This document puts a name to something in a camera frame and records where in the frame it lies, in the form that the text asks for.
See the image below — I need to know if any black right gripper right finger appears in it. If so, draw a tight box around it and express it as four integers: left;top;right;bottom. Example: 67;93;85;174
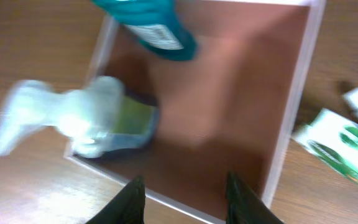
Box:
225;172;283;224

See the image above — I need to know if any pink open cardboard box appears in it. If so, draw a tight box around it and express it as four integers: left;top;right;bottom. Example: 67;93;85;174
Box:
65;1;326;223

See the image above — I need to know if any teal mouthwash bottle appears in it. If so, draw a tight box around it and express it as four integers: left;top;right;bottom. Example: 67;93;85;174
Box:
93;0;197;61

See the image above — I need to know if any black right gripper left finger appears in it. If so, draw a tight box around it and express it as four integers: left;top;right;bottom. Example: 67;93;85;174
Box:
86;175;145;224

